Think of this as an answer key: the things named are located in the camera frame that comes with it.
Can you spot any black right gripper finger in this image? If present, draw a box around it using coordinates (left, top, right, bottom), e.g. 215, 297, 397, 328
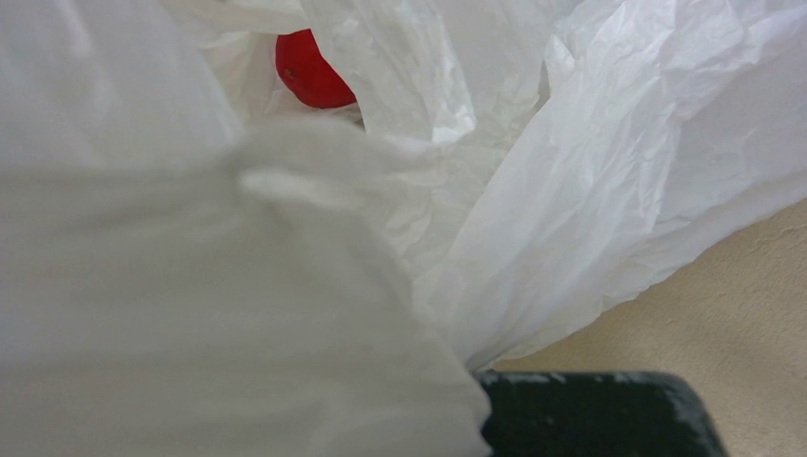
475, 370, 727, 457

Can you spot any red fake fruit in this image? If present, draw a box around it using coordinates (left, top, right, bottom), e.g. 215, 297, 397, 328
275, 29, 357, 109

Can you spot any white plastic shopping bag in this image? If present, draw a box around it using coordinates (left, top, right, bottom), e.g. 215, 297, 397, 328
1, 1, 806, 456

